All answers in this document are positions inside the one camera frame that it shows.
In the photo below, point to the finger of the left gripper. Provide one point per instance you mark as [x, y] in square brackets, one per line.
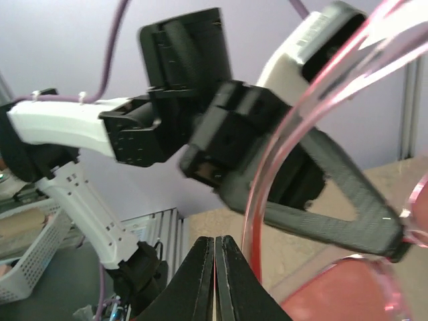
[377, 229]

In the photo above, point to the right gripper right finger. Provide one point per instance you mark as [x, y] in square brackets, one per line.
[239, 294]

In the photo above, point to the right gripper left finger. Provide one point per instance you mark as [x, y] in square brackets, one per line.
[189, 295]

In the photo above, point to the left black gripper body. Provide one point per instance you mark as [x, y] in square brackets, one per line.
[229, 141]

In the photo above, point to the red translucent sunglasses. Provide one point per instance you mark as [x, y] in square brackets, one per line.
[393, 35]

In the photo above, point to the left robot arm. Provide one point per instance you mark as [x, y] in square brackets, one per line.
[186, 61]

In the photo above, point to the clear plastic bag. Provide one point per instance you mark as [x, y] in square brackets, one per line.
[87, 313]

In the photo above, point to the white perforated storage basket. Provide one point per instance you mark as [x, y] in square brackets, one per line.
[19, 283]

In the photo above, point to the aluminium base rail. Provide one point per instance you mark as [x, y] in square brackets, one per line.
[167, 225]

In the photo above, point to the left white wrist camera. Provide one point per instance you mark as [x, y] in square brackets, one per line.
[305, 52]

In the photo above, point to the right aluminium frame post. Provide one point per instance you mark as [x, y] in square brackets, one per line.
[410, 108]

